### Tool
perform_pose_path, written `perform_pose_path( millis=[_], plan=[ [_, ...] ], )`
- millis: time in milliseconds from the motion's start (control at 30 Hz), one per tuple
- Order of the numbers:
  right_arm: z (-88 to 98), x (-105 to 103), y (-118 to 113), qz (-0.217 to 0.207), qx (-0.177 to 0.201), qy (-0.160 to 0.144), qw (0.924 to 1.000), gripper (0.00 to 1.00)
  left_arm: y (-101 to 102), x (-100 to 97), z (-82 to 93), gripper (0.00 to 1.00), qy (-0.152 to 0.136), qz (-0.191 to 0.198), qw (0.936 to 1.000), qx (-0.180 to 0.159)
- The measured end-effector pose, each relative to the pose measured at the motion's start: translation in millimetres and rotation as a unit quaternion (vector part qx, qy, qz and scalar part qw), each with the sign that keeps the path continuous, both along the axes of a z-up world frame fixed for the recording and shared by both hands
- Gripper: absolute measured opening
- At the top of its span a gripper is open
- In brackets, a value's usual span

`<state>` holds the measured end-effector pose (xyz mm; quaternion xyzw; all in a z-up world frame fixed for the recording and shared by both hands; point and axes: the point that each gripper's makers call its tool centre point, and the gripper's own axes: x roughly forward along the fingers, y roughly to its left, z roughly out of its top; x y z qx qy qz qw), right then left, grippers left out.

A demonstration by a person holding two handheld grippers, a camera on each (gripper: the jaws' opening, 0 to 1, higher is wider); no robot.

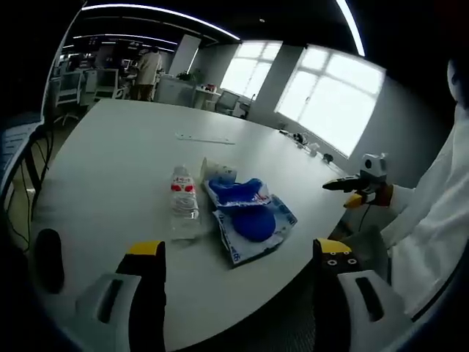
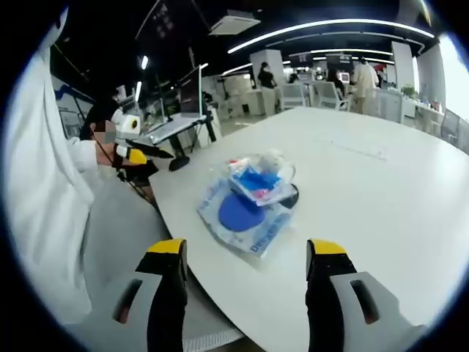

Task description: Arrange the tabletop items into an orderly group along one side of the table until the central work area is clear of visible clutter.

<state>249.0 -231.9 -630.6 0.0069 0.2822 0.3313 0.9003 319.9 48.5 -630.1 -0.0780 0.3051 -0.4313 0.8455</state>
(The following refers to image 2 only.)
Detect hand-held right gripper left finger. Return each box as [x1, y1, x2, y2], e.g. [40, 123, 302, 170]
[64, 238, 190, 352]

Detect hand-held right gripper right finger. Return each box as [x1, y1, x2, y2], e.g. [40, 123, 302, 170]
[305, 238, 429, 352]

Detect black item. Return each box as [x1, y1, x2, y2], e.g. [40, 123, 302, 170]
[280, 183, 302, 210]

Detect clear packet with blue disc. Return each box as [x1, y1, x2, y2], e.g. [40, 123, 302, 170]
[196, 175, 294, 258]

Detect blue and white packet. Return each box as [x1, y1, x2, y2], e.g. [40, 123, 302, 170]
[226, 157, 294, 208]

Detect clear plastic item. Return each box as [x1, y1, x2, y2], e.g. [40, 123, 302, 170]
[252, 148, 298, 184]

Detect black stand base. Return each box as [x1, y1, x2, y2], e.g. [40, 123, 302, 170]
[168, 155, 191, 172]

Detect white side desk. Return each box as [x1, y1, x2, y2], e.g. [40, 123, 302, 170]
[141, 112, 209, 146]

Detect person's head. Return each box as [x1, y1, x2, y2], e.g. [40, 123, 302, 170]
[84, 98, 121, 144]

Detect dark monitor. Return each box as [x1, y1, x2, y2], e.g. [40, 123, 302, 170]
[178, 71, 206, 117]

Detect white lamp pole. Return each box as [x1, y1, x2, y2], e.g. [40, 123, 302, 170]
[196, 62, 210, 115]

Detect person in white coat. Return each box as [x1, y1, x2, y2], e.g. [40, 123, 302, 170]
[2, 7, 119, 327]

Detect white table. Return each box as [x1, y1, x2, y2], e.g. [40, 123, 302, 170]
[148, 106, 469, 352]

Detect ceiling air conditioner unit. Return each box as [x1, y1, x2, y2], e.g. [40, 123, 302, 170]
[208, 9, 262, 37]

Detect white office chair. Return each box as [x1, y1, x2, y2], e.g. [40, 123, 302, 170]
[314, 81, 353, 111]
[281, 82, 311, 111]

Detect grey mesh office chair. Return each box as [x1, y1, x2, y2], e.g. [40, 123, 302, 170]
[438, 109, 469, 148]

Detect long curved ceiling light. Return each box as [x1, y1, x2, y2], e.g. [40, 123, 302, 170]
[226, 18, 436, 55]

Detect black cable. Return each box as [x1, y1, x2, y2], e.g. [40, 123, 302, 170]
[94, 141, 157, 206]

